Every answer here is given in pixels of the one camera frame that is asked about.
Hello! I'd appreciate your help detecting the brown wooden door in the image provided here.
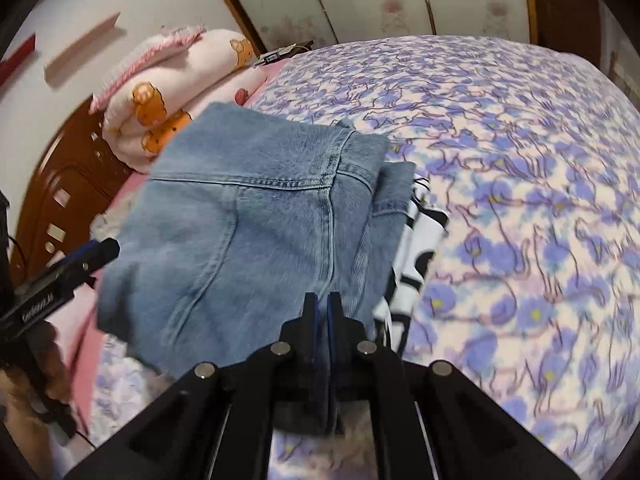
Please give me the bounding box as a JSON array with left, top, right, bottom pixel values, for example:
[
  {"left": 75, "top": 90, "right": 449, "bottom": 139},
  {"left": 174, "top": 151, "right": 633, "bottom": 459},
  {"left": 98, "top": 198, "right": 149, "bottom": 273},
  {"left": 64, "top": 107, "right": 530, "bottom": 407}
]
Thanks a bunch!
[{"left": 535, "top": 0, "right": 601, "bottom": 67}]

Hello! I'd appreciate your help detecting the purple floral bed blanket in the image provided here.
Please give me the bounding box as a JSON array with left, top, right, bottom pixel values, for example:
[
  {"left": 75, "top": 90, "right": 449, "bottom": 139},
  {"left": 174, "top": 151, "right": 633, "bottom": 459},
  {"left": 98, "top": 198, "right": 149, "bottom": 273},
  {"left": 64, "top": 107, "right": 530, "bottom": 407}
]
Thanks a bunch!
[{"left": 89, "top": 34, "right": 640, "bottom": 480}]

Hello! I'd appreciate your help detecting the black white patterned garment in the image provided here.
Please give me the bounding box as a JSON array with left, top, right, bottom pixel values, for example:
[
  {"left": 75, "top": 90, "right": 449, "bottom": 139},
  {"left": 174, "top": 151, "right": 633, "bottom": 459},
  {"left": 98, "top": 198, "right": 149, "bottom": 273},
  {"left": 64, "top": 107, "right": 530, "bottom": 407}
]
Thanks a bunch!
[{"left": 373, "top": 177, "right": 449, "bottom": 356}]

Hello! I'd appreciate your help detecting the pink bear print quilt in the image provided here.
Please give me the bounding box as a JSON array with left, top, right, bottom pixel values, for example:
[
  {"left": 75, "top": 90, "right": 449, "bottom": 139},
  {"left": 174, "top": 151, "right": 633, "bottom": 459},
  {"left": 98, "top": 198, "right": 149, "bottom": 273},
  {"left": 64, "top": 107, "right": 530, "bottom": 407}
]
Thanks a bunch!
[{"left": 89, "top": 26, "right": 267, "bottom": 174}]

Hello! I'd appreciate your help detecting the person's left hand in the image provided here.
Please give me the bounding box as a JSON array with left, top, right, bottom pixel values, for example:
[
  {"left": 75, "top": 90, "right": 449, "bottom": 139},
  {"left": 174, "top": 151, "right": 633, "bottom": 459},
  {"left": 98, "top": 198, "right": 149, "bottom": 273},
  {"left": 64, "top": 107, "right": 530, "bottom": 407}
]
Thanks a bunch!
[{"left": 1, "top": 322, "right": 70, "bottom": 479}]

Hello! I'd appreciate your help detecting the blue denim jacket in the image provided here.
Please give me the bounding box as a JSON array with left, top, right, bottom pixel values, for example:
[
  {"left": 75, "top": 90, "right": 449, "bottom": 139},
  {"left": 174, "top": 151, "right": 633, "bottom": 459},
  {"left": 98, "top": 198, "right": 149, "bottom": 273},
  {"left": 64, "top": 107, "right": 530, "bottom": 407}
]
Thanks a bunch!
[{"left": 98, "top": 103, "right": 414, "bottom": 377}]

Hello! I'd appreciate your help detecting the wooden headboard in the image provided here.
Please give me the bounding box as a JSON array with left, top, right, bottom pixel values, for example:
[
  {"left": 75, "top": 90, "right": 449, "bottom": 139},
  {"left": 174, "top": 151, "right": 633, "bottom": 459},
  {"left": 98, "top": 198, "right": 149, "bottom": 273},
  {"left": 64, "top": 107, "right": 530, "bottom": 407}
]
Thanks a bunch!
[{"left": 10, "top": 100, "right": 131, "bottom": 285}]

